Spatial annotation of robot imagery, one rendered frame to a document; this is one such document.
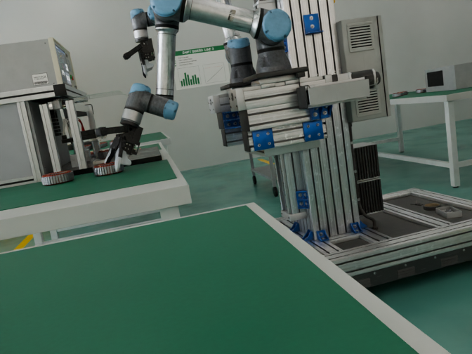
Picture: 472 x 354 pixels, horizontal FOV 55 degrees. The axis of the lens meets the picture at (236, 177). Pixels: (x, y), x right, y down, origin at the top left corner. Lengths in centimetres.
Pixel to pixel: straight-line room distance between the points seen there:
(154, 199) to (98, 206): 14
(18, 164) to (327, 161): 135
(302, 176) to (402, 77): 661
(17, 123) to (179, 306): 161
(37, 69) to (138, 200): 107
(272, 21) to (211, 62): 581
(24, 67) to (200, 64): 561
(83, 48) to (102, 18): 54
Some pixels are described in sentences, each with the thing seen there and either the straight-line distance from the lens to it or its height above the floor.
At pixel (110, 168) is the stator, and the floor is 77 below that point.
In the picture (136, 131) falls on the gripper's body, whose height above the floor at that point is 89.
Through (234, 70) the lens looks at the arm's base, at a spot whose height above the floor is 110.
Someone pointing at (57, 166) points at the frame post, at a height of 80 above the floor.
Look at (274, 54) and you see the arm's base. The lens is 194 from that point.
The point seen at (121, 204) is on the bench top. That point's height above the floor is 73.
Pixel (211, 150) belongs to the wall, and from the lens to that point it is 755.
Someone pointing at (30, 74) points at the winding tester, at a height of 118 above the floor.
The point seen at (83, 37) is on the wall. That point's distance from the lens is 761.
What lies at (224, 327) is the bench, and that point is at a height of 75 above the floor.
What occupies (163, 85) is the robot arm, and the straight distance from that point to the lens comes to 191.
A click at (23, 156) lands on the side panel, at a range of 199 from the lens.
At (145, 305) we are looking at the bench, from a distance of 47.
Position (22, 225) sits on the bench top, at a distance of 122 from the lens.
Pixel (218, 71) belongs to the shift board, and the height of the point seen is 150.
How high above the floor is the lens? 93
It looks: 9 degrees down
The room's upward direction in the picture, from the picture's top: 9 degrees counter-clockwise
